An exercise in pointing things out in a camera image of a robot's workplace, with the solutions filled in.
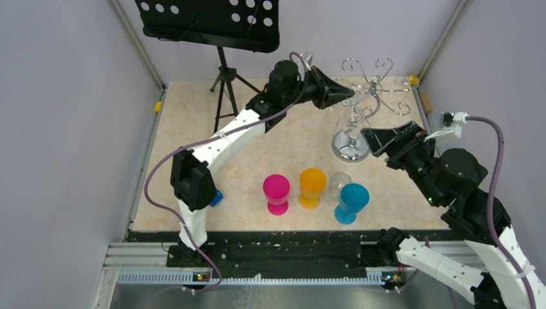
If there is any chrome wine glass rack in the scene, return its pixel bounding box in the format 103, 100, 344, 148
330, 57, 411, 163

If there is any wooden block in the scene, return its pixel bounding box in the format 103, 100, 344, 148
420, 93, 433, 115

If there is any black music stand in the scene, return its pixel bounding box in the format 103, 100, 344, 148
135, 1, 280, 131

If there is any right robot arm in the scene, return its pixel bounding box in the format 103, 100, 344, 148
361, 122, 545, 308

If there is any yellow corner clamp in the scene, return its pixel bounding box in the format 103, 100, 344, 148
406, 75, 420, 87

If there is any orange plastic goblet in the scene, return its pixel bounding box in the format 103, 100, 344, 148
298, 168, 326, 210

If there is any clear wine glass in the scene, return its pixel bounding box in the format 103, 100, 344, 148
335, 77, 372, 107

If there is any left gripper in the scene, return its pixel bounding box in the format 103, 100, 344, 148
283, 66, 355, 110

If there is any blue plastic goblet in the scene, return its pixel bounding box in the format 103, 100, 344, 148
334, 183, 370, 225

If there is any blue orange toy car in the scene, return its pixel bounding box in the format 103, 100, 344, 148
210, 190, 223, 207

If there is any tall clear flute glass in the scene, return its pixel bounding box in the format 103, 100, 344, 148
332, 104, 364, 149

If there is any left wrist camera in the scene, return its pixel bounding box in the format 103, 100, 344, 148
300, 52, 313, 65

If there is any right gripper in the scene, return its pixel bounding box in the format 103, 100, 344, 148
360, 120, 443, 206

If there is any magenta plastic goblet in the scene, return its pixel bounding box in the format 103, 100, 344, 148
262, 174, 290, 216

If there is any small clear tumbler glass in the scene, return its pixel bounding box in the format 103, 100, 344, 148
327, 173, 352, 200

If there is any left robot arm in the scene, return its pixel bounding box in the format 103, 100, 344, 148
170, 60, 355, 266

